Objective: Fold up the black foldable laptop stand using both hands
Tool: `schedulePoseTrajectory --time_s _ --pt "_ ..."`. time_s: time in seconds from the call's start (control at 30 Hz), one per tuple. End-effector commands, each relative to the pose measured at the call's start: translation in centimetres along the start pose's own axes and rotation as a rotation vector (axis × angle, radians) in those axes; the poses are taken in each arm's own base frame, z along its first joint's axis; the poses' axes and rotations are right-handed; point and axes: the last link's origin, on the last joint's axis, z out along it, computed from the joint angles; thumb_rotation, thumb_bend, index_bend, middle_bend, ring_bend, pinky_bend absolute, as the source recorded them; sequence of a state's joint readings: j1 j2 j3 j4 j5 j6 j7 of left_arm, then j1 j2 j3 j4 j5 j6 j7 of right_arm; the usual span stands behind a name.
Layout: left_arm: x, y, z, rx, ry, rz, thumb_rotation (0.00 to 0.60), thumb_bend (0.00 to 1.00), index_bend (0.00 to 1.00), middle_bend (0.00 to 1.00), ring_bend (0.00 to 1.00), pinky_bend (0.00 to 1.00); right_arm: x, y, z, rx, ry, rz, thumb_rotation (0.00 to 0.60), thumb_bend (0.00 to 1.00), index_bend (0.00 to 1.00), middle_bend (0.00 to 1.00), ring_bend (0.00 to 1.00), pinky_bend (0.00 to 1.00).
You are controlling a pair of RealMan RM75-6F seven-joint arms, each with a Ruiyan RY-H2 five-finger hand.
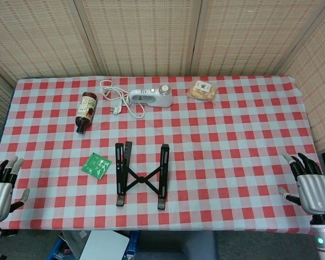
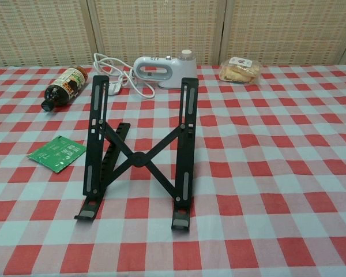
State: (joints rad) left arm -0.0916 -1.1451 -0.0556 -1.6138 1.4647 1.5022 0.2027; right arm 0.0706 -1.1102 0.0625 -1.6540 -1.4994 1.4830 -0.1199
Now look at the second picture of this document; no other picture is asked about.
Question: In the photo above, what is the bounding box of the white power cable with plug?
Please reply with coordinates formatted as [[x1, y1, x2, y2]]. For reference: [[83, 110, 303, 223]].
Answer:
[[92, 53, 156, 99]]

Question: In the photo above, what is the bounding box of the black folding stand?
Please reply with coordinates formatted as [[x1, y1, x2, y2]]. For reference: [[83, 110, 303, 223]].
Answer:
[[74, 74, 199, 231]]

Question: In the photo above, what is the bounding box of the green foil sachet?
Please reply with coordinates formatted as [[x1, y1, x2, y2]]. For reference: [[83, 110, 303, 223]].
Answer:
[[27, 136, 87, 174]]

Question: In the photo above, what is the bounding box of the white handheld garment steamer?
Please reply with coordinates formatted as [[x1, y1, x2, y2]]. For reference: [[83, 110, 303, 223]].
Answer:
[[132, 49, 197, 90]]

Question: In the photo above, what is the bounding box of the woven bamboo folding screen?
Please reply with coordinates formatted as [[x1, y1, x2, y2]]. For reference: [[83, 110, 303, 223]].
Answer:
[[0, 0, 346, 70]]

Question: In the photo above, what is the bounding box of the brown glass bottle with label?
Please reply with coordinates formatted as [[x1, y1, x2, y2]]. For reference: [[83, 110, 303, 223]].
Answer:
[[41, 66, 88, 112]]

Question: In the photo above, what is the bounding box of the red white checkered tablecloth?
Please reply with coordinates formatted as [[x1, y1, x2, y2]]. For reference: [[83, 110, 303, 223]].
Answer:
[[0, 63, 346, 277]]

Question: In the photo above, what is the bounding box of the clear bag of cookies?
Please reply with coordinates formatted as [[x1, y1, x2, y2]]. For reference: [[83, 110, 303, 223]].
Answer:
[[219, 56, 262, 85]]

